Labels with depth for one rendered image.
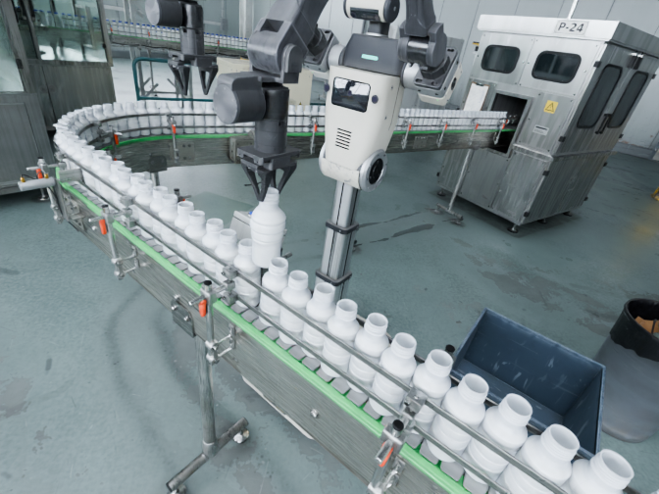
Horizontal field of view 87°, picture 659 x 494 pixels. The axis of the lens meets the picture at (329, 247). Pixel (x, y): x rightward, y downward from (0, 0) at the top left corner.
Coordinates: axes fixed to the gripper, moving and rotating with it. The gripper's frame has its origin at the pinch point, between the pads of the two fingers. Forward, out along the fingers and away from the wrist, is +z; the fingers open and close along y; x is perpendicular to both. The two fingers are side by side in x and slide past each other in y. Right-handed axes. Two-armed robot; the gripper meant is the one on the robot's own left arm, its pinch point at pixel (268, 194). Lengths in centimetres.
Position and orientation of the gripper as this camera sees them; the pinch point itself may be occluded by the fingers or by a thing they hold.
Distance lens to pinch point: 70.2
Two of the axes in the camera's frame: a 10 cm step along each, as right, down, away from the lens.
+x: -7.8, -4.1, 4.8
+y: 6.2, -3.4, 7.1
